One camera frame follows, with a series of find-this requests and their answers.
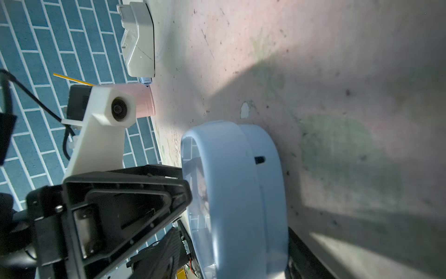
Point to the light blue alarm clock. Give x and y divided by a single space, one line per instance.
237 217

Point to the small blue white item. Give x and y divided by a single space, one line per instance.
146 81

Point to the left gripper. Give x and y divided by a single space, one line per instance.
109 215

